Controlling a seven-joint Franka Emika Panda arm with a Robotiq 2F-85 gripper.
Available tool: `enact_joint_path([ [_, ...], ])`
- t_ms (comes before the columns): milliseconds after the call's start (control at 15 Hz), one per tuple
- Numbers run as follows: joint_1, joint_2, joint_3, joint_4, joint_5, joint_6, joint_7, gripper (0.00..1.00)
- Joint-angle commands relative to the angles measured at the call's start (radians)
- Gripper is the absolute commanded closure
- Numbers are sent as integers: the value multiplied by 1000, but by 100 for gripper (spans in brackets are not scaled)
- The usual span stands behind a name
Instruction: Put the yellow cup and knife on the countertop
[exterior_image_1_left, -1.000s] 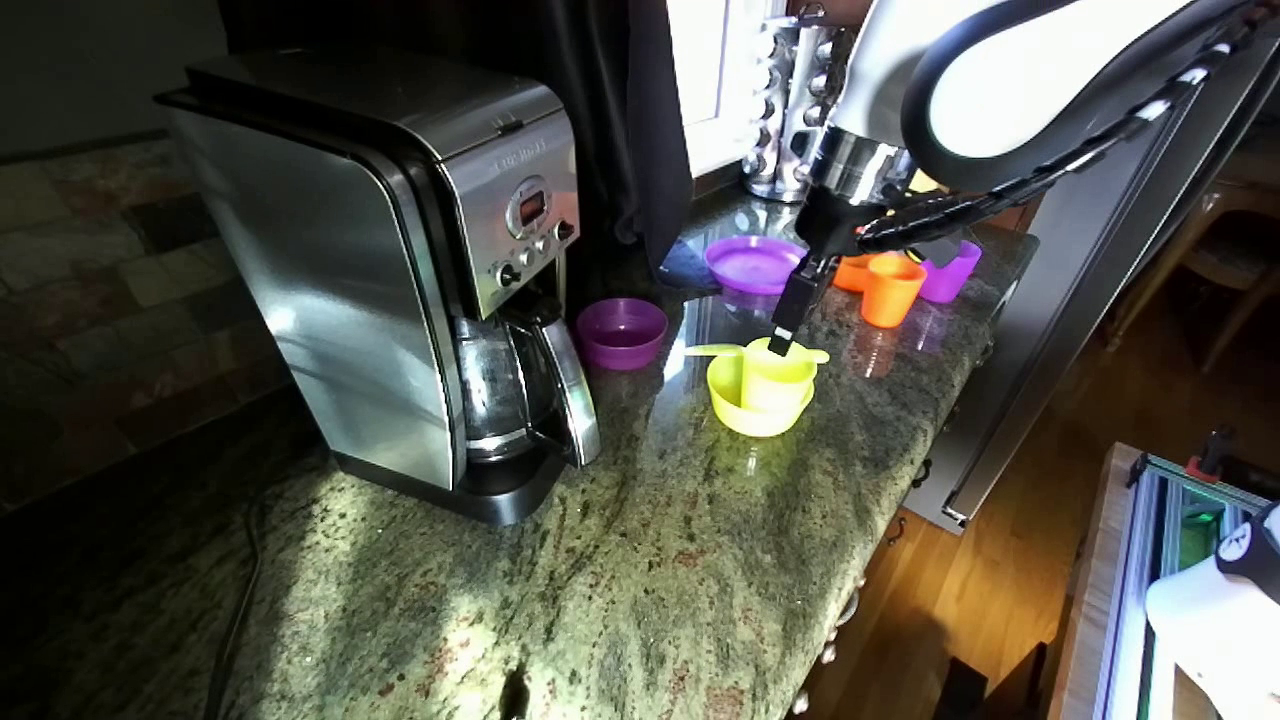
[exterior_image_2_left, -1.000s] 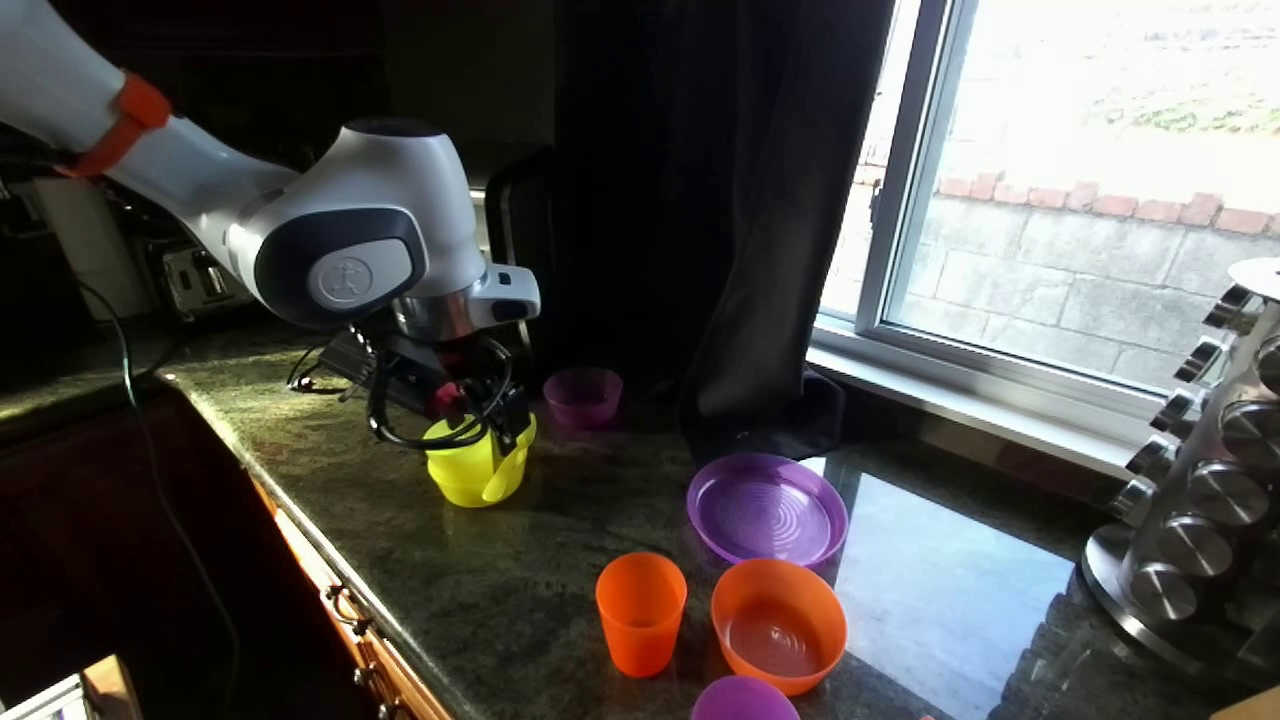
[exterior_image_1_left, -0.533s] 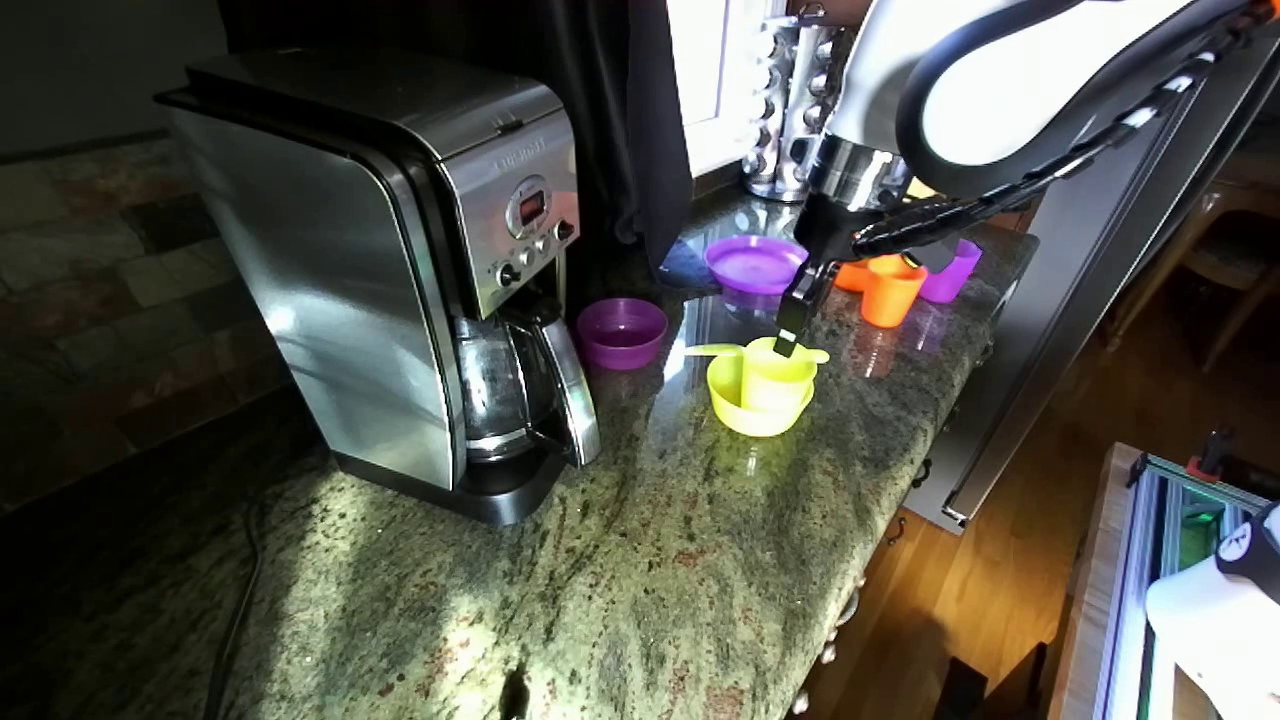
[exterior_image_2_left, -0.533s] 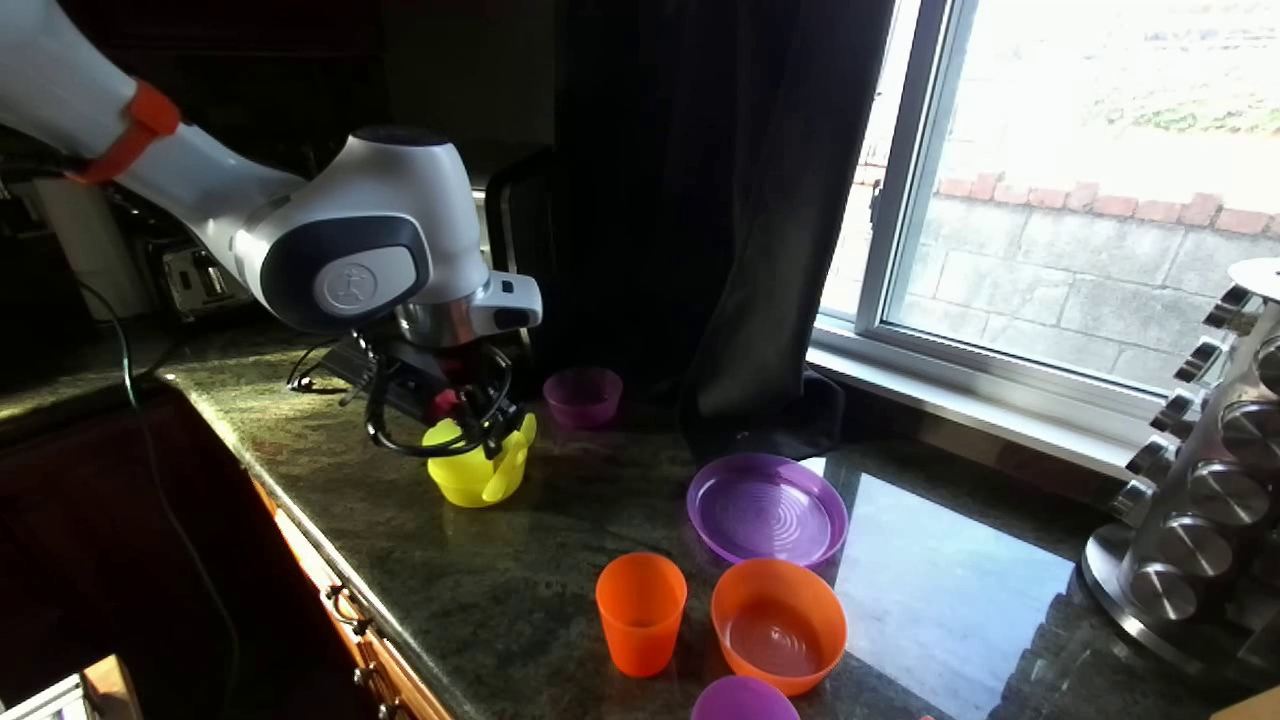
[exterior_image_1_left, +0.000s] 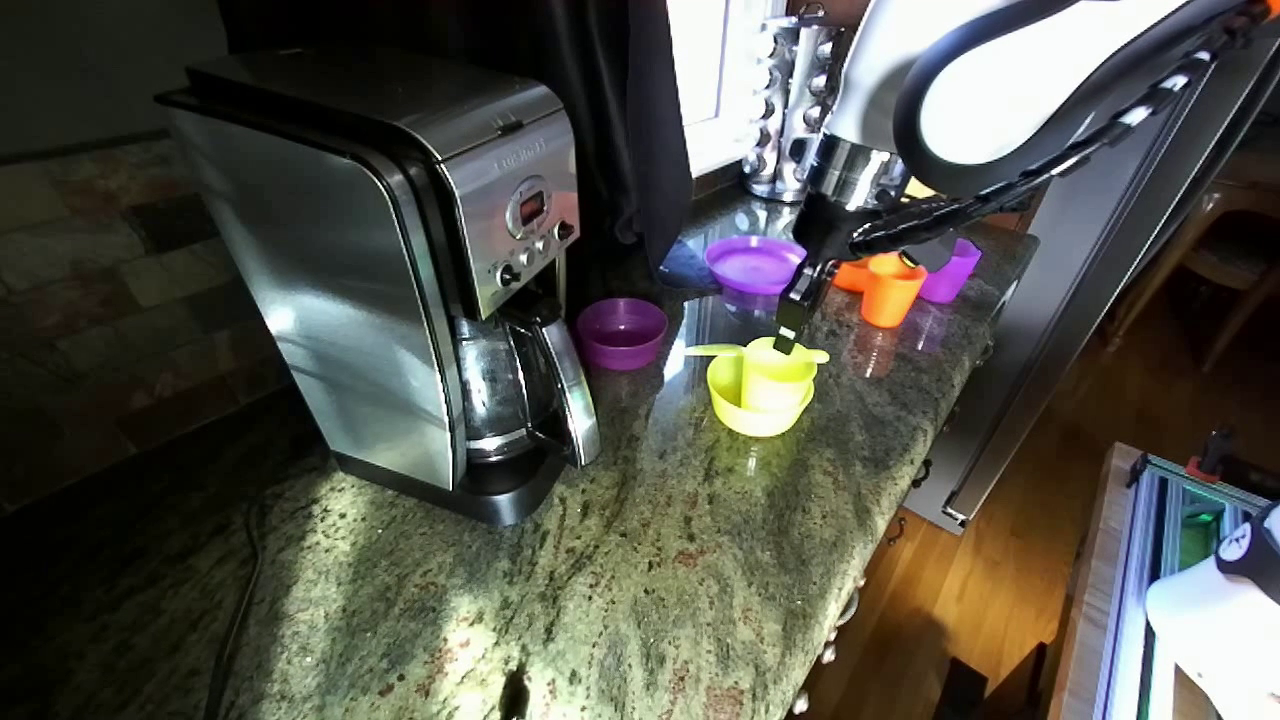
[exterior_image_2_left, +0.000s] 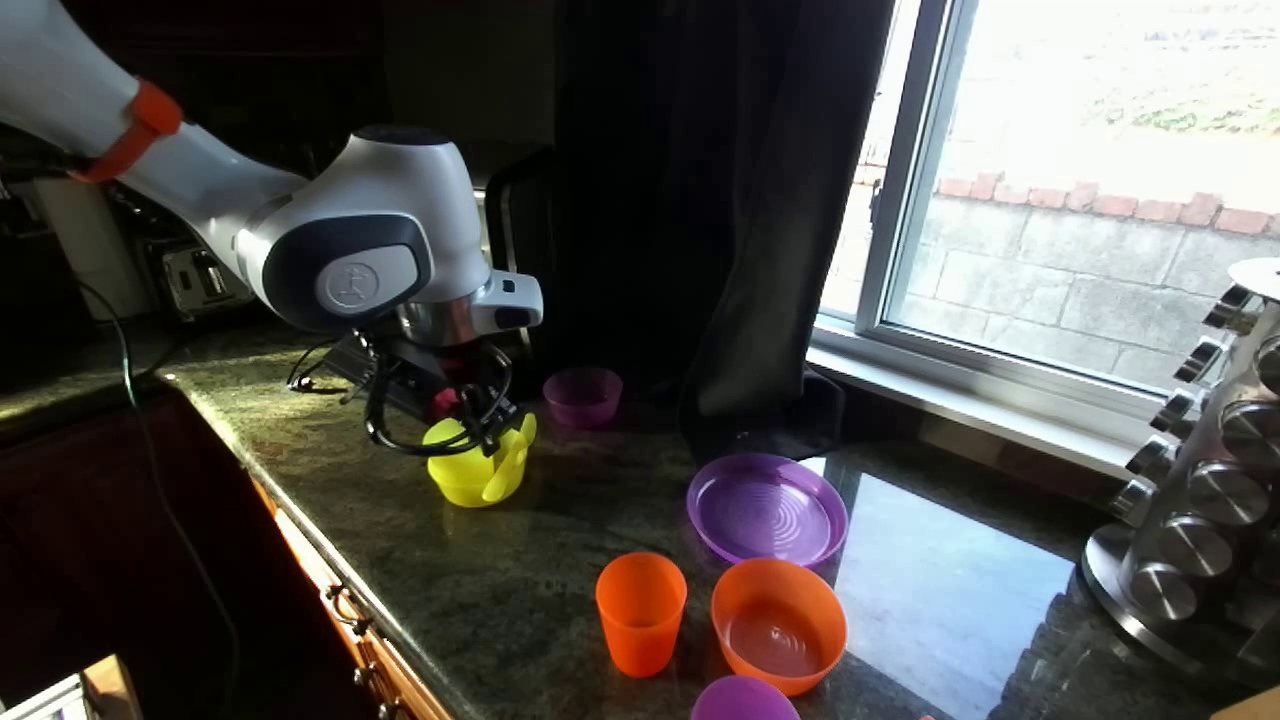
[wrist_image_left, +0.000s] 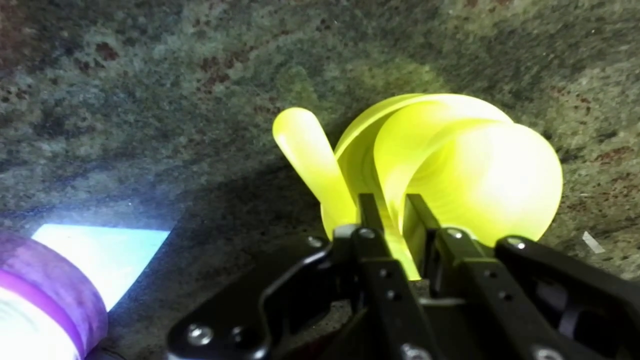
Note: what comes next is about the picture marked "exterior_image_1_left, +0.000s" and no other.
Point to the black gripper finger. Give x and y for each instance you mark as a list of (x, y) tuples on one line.
[(796, 306)]

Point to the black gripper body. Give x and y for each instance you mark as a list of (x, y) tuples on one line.
[(835, 234)]

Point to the yellow plastic cup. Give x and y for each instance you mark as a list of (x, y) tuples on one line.
[(770, 386)]

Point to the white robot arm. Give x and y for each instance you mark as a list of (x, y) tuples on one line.
[(951, 108)]

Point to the orange plastic cup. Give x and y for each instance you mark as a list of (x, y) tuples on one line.
[(888, 291)]

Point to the purple plastic cup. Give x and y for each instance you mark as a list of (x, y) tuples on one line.
[(955, 274)]

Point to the purple plastic plate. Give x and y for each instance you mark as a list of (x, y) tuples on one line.
[(753, 265)]

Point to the yellow plastic bowl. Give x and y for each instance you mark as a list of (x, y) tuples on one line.
[(727, 396)]

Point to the small purple bowl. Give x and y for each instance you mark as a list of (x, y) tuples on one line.
[(621, 333)]

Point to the stainless steel coffee maker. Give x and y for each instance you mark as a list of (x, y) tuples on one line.
[(400, 230)]

